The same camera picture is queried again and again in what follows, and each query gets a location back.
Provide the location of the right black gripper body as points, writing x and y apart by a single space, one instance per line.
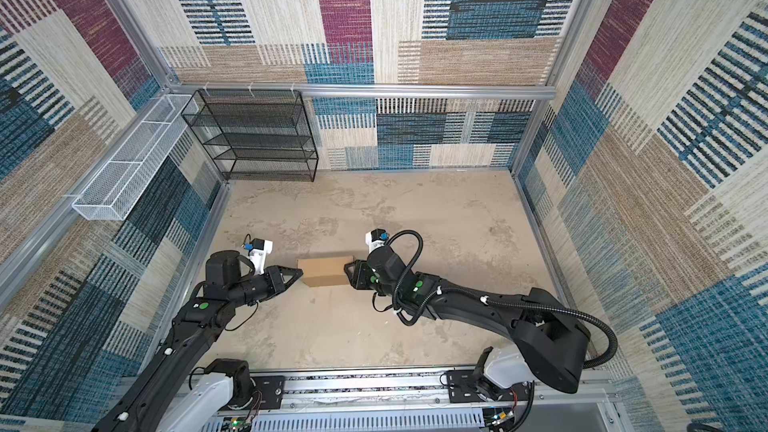
362 277

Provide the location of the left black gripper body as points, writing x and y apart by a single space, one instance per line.
273 282

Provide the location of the brown cardboard box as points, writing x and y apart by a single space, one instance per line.
326 271

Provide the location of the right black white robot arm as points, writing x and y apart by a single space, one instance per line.
551 344

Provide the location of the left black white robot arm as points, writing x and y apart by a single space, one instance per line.
231 281

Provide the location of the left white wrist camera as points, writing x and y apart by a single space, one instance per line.
257 252

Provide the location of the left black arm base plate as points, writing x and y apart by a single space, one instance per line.
267 393

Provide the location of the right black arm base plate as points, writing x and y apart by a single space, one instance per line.
463 386

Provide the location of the black wire shelf rack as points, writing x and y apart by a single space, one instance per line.
254 135

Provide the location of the white wire mesh basket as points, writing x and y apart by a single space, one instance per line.
114 191

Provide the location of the aluminium front rail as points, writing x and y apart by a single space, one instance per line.
388 399

